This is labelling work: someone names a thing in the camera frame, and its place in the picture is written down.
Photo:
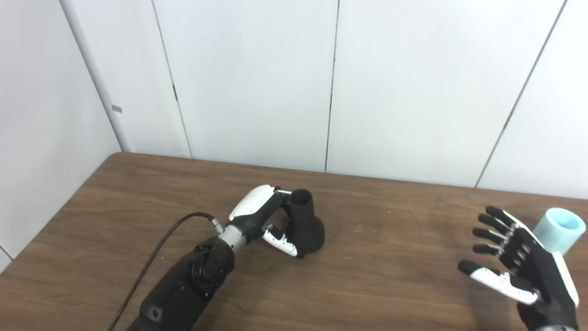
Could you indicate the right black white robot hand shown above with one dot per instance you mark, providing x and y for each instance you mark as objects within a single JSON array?
[{"x": 542, "y": 276}]

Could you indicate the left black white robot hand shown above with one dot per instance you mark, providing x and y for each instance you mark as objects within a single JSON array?
[{"x": 252, "y": 204}]

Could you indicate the black wall panel hinge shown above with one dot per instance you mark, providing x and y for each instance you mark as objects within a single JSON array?
[{"x": 175, "y": 92}]

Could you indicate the black funnel-shaped nozzle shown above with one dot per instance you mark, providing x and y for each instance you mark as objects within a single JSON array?
[{"x": 308, "y": 230}]

